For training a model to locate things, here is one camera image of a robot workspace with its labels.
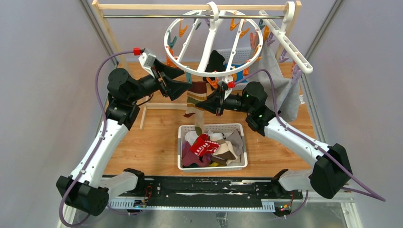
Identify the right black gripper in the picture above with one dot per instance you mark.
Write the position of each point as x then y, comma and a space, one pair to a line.
211, 102

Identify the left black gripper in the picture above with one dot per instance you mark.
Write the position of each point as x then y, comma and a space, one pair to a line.
173, 88

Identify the brown argyle sock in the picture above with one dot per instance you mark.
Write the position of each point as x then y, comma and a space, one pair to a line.
195, 95

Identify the red patterned sock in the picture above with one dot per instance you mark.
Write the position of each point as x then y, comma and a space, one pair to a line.
203, 145

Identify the purple striped sock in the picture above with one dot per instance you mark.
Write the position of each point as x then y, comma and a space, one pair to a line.
191, 160

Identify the pink clothespin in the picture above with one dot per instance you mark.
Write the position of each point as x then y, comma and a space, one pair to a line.
253, 40

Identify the brown beige patterned sock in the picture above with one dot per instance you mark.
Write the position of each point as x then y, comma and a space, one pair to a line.
237, 142

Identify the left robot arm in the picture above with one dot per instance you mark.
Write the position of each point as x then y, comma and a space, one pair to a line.
84, 188

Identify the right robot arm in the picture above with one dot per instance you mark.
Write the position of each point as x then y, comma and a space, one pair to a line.
329, 164

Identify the straight white clip hanger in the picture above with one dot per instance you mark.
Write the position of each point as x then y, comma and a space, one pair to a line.
291, 11

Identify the orange clothespin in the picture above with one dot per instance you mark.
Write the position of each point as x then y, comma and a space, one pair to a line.
212, 82

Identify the white front basket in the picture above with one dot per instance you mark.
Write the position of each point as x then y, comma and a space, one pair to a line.
226, 129

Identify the white basket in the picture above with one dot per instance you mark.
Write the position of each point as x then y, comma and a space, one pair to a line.
240, 57
226, 129

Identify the blue cloth in basket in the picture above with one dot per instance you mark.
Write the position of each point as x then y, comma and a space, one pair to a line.
241, 74

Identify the black cloth on basket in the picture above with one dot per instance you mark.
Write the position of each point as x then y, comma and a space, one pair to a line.
215, 62

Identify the white back basket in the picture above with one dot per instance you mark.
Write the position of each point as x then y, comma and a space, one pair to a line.
240, 57

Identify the yellow sock in basket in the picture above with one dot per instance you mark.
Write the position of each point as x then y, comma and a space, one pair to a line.
214, 164

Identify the metal rack rod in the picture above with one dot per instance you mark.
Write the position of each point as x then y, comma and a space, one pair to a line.
191, 17

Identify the grey towel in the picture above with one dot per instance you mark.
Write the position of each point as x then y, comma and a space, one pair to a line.
286, 92

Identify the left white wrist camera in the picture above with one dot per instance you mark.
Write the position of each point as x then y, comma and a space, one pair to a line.
146, 60

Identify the wooden drying rack frame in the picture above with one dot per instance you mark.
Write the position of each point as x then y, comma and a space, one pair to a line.
209, 8

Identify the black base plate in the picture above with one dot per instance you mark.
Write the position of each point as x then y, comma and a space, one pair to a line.
208, 193

